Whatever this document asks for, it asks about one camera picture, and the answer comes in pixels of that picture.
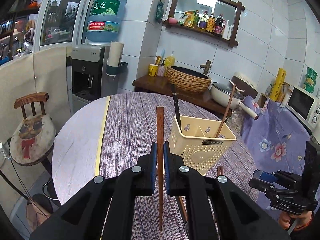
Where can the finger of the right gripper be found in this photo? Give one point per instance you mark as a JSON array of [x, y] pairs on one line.
[[263, 184], [260, 176]]

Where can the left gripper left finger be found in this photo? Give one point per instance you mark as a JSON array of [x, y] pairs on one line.
[[120, 193]]

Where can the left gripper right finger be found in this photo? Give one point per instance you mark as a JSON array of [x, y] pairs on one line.
[[182, 180]]

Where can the brown wooden chopstick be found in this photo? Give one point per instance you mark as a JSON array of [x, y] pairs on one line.
[[160, 142]]

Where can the black chopstick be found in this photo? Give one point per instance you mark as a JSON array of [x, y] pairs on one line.
[[177, 111]]

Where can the dark gold-tipped chopstick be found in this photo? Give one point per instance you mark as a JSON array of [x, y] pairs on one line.
[[182, 209]]

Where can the right hand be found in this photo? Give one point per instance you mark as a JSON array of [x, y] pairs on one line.
[[302, 220]]

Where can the purple floral cloth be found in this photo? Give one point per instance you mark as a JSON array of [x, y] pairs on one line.
[[276, 140]]

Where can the cream perforated utensil holder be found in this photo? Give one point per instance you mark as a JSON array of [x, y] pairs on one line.
[[196, 141]]

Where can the white microwave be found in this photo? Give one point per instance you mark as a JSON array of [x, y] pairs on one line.
[[305, 107]]

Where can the woven basket sink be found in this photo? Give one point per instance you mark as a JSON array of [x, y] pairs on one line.
[[188, 80]]

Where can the yellow roll package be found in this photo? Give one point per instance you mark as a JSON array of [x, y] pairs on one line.
[[279, 81]]

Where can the wooden chair with cushion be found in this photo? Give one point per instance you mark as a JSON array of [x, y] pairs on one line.
[[33, 139]]

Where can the green cans stack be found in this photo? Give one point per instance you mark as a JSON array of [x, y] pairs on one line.
[[310, 80]]

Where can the yellow mug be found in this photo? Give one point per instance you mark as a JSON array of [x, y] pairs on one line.
[[153, 69]]

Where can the brass faucet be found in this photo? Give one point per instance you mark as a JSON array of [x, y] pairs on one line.
[[206, 67]]

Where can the yellow soap bottle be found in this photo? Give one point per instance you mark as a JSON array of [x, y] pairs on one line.
[[169, 60]]

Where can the water dispenser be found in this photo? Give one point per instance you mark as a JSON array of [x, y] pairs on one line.
[[88, 63]]

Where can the blue water bottle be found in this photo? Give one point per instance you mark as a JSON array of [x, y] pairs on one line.
[[105, 20]]

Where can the white pan with handle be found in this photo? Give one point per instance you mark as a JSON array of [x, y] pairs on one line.
[[221, 93]]

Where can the wooden wall shelf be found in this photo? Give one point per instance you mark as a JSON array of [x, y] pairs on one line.
[[215, 18]]

